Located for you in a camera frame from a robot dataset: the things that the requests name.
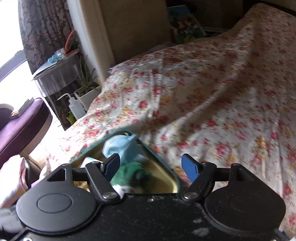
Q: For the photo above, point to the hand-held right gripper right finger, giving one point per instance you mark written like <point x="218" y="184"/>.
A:
<point x="190" y="168"/>

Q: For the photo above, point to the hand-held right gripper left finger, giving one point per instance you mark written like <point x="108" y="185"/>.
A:
<point x="112" y="165"/>

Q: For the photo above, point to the green cloth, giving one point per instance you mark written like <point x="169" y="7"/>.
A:
<point x="131" y="173"/>

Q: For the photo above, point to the blue face mask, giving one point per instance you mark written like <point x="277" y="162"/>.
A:
<point x="122" y="146"/>

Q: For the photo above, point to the gold tin box teal rim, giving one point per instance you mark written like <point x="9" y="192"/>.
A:
<point x="161" y="176"/>

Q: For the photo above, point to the floral bedspread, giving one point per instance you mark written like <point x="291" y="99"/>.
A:
<point x="208" y="104"/>

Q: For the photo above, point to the white squeeze wash bottle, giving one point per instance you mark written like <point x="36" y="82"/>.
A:
<point x="75" y="107"/>

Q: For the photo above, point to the potted plant white pot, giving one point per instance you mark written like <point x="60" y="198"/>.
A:
<point x="89" y="92"/>

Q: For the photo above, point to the purple chaise lounge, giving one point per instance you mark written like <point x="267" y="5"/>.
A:
<point x="23" y="132"/>

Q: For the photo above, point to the pink towel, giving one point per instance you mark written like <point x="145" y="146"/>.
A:
<point x="12" y="185"/>

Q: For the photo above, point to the black book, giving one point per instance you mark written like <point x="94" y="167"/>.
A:
<point x="27" y="104"/>

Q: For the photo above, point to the round metal side table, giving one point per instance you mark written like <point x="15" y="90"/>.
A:
<point x="57" y="74"/>

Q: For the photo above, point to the small dark orange box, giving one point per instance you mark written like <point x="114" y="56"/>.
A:
<point x="15" y="115"/>

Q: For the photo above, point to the blue crumpled cloth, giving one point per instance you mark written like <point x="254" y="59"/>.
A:
<point x="56" y="55"/>

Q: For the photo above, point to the beige headboard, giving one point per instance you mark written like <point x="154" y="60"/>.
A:
<point x="136" y="30"/>

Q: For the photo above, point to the colourful picture book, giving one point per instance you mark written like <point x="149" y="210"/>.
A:
<point x="185" y="23"/>

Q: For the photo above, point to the patterned grey curtain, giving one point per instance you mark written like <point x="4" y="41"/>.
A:
<point x="46" y="30"/>

